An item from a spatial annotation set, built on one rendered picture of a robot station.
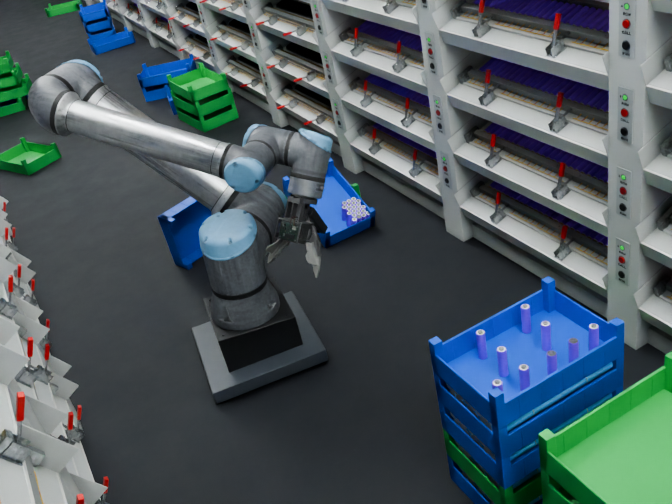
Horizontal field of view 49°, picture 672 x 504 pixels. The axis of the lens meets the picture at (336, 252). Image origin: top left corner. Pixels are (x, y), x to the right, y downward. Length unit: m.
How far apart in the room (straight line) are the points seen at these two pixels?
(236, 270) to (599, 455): 0.99
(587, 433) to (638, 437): 0.08
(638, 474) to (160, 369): 1.39
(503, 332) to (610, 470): 0.38
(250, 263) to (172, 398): 0.46
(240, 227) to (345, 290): 0.54
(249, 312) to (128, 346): 0.55
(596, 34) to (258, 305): 1.04
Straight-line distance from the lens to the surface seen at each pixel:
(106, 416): 2.16
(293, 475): 1.80
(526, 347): 1.51
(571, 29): 1.83
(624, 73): 1.65
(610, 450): 1.33
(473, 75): 2.17
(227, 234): 1.86
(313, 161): 1.87
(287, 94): 3.46
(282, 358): 2.01
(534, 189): 2.02
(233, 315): 1.95
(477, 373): 1.46
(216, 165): 1.82
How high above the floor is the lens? 1.32
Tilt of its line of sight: 32 degrees down
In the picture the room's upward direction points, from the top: 13 degrees counter-clockwise
